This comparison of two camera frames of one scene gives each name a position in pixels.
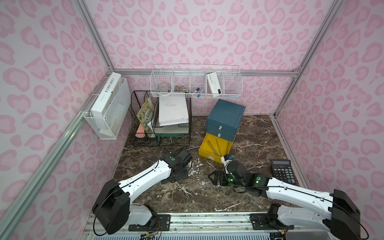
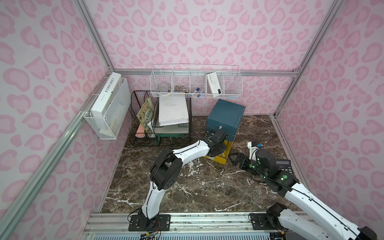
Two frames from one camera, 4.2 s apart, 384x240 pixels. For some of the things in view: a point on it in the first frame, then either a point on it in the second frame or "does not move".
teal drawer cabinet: (224, 120) does not move
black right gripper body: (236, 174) to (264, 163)
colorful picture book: (146, 116) does not move
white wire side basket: (111, 108) does not move
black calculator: (282, 169) does not move
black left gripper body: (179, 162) to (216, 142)
